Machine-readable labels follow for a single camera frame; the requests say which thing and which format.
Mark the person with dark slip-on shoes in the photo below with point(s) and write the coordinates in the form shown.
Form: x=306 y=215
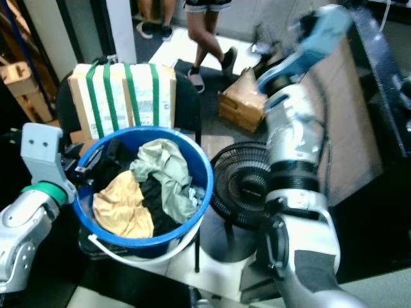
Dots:
x=154 y=16

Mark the brown cardboard box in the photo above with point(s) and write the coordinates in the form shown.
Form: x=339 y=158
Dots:
x=244 y=102

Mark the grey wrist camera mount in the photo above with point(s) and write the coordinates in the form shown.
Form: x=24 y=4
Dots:
x=42 y=151
x=308 y=48

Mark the blue plastic laundry bucket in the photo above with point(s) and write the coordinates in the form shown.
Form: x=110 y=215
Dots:
x=202 y=192

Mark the black electric fan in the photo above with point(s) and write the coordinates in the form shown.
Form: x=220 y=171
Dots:
x=241 y=186

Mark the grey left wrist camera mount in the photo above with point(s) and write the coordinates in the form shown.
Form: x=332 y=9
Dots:
x=42 y=151

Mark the beige yellow garment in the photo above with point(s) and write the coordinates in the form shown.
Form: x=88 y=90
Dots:
x=122 y=208

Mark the light blue cloth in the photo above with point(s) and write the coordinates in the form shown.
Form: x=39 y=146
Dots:
x=197 y=196

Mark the black garment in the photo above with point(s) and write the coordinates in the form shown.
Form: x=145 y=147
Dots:
x=157 y=205

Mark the grey-green garment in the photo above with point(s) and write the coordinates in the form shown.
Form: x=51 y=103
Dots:
x=170 y=173

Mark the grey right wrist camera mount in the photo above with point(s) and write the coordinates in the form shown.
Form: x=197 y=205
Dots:
x=308 y=48

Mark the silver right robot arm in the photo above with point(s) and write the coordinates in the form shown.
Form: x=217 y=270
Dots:
x=295 y=192

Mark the black chair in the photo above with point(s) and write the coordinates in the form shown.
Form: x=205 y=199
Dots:
x=186 y=102

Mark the person in black shorts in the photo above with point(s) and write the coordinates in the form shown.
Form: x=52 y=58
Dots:
x=202 y=32

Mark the small stacked cardboard boxes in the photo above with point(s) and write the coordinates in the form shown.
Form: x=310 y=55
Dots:
x=18 y=83

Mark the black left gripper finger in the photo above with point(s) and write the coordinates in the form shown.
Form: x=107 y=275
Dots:
x=109 y=153

